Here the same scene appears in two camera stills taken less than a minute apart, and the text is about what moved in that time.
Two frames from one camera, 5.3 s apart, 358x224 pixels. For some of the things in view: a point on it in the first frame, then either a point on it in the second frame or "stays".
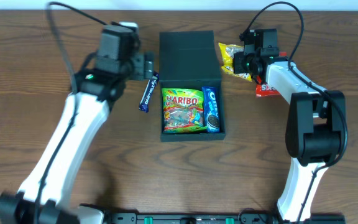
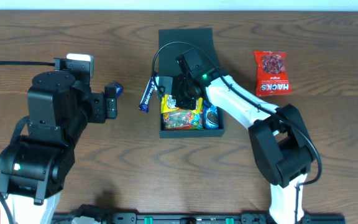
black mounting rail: x=212 y=218 stays
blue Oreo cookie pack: x=211 y=107 stays
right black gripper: x=239 y=62 → x=165 y=84
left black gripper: x=148 y=65 → x=110 y=102
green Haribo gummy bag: x=183 y=110 stays
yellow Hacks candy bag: x=228 y=51 → x=168 y=104
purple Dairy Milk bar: x=144 y=102 stays
